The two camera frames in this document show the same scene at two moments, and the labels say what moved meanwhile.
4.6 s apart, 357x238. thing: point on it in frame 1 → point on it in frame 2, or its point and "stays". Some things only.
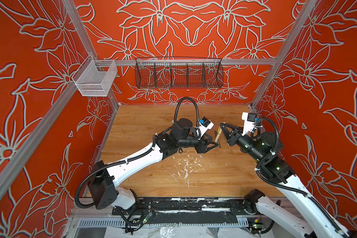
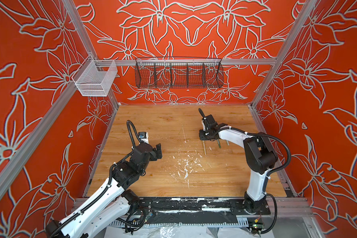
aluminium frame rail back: x=138 y=62 stays
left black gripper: x=202 y=146 → x=154 y=156
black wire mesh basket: x=178 y=73 stays
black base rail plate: x=147 y=207 stays
